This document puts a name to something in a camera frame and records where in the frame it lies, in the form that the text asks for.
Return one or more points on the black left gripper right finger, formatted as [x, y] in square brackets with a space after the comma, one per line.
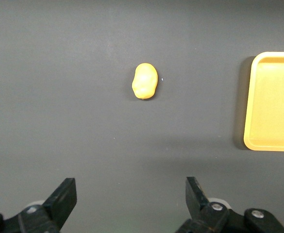
[197, 201]

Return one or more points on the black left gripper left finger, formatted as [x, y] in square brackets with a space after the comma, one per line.
[61, 201]

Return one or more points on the yellow potato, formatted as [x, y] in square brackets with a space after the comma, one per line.
[144, 81]

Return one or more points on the yellow plastic tray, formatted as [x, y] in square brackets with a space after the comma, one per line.
[275, 102]

